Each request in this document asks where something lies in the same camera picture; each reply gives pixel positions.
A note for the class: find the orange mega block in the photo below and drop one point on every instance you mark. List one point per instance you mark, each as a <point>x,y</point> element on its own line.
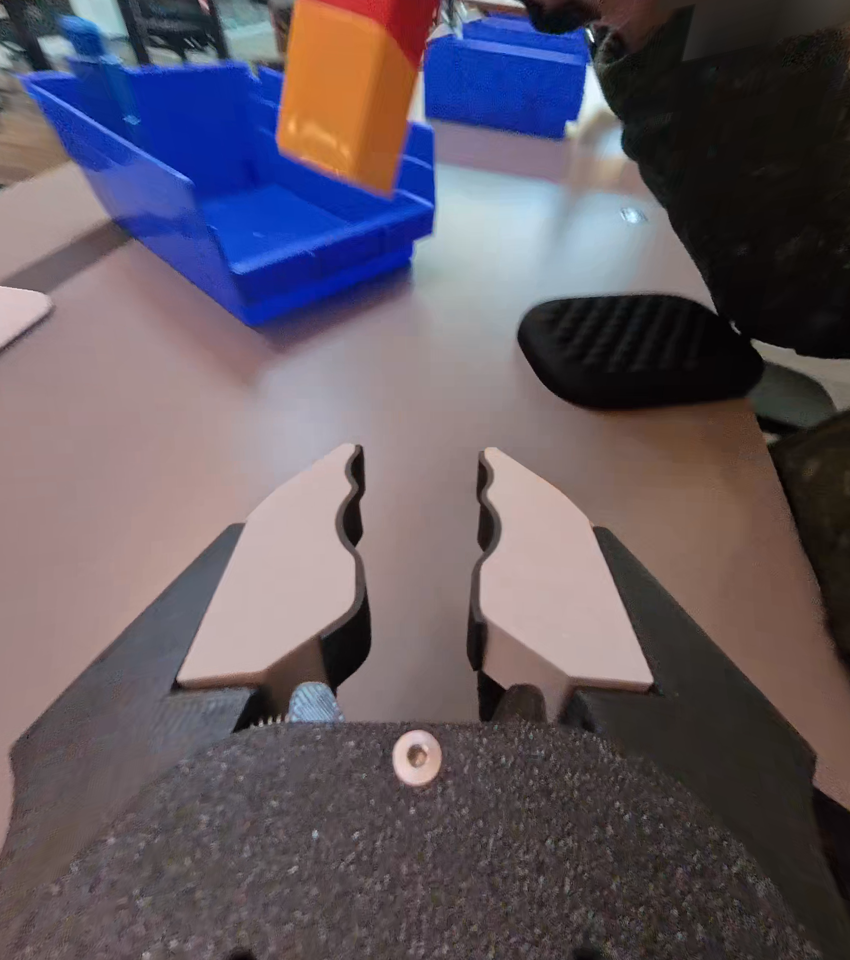
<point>342,97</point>

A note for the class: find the blue plastic bin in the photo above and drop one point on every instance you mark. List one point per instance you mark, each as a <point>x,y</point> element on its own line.
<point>500,82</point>
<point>282,225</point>

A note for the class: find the red mega block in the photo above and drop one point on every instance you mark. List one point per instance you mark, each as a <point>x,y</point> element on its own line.
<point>410,22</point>

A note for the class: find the black textured pad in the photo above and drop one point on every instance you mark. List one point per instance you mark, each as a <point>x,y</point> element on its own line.
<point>635,352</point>

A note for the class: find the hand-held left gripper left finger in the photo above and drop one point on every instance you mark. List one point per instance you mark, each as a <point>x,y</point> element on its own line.
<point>275,585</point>

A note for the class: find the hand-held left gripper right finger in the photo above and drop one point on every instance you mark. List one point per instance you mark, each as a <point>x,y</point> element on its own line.
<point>560,592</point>

